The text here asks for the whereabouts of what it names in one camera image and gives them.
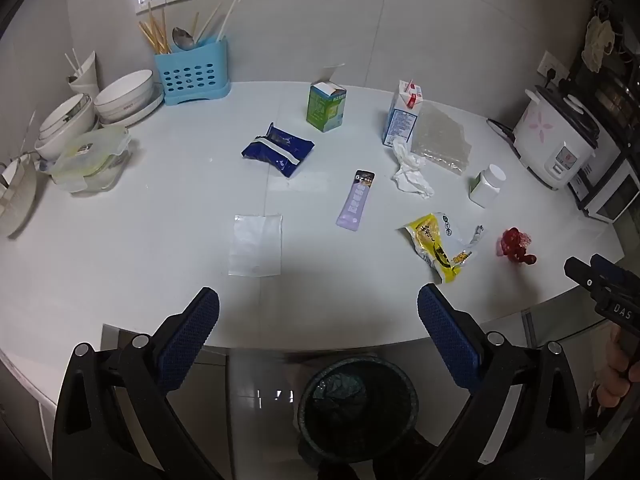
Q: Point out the white tissue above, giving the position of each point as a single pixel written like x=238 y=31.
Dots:
x=410 y=172

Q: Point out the yellow snack packet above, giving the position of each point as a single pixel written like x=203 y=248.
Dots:
x=432 y=242

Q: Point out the small white bottle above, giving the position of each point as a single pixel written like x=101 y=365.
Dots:
x=486 y=187

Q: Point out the black mesh trash bin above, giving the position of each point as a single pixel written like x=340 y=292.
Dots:
x=320 y=420

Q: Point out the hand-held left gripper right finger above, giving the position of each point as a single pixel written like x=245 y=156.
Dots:
x=450 y=340

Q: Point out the metal spoon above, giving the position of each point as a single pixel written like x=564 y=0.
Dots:
x=182 y=39

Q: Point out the bundle of wooden chopsticks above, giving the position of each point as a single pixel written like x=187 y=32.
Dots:
x=155 y=37

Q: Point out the beige mesh cloth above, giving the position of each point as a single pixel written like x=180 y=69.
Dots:
x=600 y=42

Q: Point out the clear plastic bag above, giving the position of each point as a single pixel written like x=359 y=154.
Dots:
x=255 y=245

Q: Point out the white straw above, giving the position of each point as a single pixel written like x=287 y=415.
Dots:
x=72 y=64
x=78 y=60

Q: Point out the white blue milk carton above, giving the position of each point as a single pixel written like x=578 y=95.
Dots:
x=400 y=122

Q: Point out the wall socket with plug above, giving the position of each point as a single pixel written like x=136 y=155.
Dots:
x=551 y=70

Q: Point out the red wrapper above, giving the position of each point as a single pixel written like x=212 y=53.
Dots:
x=515 y=242

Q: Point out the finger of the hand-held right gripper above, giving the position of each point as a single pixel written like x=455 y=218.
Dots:
x=582 y=272
x=612 y=272

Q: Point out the person's right hand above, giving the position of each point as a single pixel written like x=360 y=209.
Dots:
x=607 y=385

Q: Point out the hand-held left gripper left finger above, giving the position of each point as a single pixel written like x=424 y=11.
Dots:
x=190 y=335

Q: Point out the purple sachet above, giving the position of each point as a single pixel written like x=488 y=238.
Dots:
x=355 y=202

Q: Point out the green cardboard box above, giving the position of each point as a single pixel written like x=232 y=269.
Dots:
x=324 y=110

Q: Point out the white plate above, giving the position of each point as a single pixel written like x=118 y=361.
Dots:
x=150 y=107

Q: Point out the white base cabinet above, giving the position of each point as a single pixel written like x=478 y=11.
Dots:
x=250 y=375

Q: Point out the clear bubble wrap bag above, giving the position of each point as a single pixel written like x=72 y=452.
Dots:
x=442 y=140

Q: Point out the large white bowl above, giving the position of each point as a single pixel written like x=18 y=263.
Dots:
x=125 y=97

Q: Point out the white microwave oven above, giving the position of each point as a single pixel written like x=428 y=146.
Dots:
x=607 y=187

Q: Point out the dark blue snack bag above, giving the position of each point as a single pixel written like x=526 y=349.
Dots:
x=277 y=150

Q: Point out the white flowered rice cooker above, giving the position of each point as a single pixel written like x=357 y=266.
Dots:
x=547 y=135

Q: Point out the white cone-shaped holder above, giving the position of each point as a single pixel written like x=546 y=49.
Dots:
x=86 y=77

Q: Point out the blue plastic utensil holder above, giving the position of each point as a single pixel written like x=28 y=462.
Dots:
x=192 y=77

